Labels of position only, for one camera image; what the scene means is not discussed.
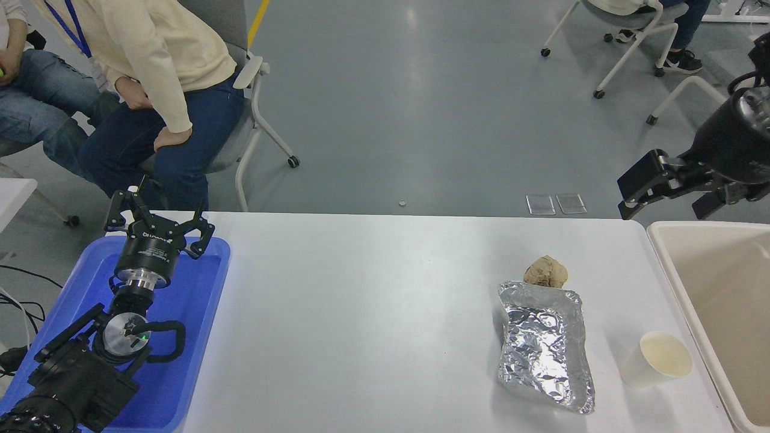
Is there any lanyard person's left hand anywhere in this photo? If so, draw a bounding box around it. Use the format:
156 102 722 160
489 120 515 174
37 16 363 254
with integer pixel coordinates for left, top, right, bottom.
153 127 193 152

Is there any crumpled tan paper ball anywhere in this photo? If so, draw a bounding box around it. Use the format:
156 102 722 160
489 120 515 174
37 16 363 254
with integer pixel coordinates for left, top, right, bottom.
523 256 568 289

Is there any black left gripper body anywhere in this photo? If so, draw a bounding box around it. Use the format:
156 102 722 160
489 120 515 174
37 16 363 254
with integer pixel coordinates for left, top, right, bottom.
114 223 183 283

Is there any white furniture base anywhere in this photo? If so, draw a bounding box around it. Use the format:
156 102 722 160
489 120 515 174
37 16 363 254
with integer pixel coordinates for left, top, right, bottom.
701 0 770 23

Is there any small white table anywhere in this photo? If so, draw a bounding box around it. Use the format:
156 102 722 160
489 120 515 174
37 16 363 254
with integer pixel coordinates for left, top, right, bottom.
0 179 38 234

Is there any white paper cup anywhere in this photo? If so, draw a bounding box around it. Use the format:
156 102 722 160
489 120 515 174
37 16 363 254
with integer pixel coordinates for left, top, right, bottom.
620 331 694 389

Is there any black cable with plug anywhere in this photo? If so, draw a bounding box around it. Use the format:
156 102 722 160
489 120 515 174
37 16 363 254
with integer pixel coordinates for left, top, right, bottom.
0 265 64 375

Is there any grey office chair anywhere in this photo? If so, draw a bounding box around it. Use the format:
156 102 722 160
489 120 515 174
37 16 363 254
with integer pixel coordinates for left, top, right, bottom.
138 0 300 212

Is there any person with lanyard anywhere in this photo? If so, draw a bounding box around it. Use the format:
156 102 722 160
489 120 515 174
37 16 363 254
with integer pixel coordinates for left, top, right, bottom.
30 0 247 212

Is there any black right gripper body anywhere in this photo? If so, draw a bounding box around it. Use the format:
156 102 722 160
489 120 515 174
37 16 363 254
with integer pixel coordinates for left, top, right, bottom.
691 90 770 184

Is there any blue lanyard with badge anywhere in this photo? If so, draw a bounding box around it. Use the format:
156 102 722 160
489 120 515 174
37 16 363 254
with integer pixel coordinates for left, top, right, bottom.
45 0 109 91

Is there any large pale bin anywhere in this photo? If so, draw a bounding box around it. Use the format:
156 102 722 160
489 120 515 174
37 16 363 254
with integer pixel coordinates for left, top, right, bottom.
647 221 770 433

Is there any person's left hand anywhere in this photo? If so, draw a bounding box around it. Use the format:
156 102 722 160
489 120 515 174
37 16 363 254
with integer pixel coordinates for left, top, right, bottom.
0 47 28 87

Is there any crumpled silver foil tray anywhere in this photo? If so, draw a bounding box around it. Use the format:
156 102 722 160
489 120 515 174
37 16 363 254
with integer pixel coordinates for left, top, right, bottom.
497 280 596 414

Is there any blue plastic tray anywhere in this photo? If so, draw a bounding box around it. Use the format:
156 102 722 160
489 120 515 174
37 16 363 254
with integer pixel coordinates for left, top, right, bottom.
0 236 231 433

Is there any lanyard person's right hand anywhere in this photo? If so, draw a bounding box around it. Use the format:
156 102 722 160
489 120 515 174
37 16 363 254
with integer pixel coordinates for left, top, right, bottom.
114 77 154 111

